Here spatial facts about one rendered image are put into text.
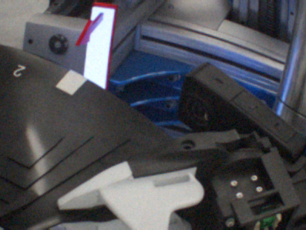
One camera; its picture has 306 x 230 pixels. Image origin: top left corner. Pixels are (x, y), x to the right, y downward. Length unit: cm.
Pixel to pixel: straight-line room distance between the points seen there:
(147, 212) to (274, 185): 9
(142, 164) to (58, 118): 11
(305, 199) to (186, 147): 10
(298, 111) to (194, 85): 13
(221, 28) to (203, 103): 63
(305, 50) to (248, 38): 54
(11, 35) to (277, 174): 260
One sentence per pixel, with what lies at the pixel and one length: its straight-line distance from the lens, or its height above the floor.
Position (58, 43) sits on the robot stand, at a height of 97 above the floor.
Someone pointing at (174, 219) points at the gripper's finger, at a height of 116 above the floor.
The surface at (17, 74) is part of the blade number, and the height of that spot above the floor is 118.
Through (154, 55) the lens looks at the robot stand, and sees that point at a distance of 122.
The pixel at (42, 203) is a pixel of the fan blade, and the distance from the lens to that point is 53.
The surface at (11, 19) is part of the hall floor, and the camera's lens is 322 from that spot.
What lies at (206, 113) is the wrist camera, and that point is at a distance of 61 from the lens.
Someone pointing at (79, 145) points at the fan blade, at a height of 118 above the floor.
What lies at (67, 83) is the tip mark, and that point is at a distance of 66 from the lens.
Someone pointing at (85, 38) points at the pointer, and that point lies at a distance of 71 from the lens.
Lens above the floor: 154
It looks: 35 degrees down
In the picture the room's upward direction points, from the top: 6 degrees clockwise
